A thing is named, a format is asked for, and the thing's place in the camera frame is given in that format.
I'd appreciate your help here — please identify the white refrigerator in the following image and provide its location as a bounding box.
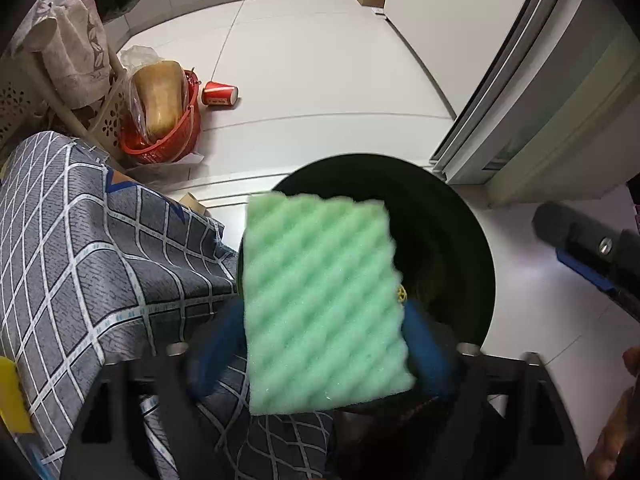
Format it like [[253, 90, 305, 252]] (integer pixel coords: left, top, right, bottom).
[[382, 0, 547, 122]]

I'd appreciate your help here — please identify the person's right hand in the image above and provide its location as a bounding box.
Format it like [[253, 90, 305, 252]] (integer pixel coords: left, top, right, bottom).
[[585, 347, 640, 480]]

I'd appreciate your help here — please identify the red plastic basket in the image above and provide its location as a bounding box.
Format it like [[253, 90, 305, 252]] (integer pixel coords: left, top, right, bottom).
[[118, 69, 202, 165]]

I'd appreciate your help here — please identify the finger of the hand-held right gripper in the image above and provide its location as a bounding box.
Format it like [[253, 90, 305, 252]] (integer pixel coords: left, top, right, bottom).
[[532, 201, 640, 322]]

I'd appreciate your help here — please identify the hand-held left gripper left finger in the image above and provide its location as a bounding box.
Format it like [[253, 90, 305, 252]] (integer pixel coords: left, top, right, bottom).
[[60, 302, 251, 480]]

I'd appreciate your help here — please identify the red paper cup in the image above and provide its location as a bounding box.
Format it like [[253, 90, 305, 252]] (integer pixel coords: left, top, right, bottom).
[[201, 80, 239, 107]]

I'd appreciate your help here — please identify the yellow sponge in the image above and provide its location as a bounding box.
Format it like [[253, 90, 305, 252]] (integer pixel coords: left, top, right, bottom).
[[0, 355, 36, 434]]

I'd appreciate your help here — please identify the sliding door frame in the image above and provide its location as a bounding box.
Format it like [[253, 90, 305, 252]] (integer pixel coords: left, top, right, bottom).
[[429, 0, 640, 209]]

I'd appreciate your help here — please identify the beige patterned towel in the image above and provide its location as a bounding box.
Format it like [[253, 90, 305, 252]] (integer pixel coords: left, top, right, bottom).
[[24, 0, 112, 110]]

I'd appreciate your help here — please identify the tan squash in plastic bag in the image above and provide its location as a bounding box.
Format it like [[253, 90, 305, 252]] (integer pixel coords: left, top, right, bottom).
[[120, 45, 189, 137]]

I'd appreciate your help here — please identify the black trash bin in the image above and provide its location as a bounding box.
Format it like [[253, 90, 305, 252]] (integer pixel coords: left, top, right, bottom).
[[235, 153, 499, 412]]

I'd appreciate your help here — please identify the brown cardboard piece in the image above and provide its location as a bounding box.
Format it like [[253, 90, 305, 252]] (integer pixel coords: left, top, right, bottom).
[[178, 192, 214, 217]]

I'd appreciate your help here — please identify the green foam sponge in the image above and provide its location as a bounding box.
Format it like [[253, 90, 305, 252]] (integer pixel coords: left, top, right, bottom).
[[243, 192, 419, 417]]

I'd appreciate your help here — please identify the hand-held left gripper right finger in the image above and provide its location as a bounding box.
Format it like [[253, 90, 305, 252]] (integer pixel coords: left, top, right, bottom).
[[330, 300, 587, 480]]

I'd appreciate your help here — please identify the beige plastic storage trolley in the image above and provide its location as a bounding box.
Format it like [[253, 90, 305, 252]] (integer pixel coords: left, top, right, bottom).
[[0, 0, 132, 162]]

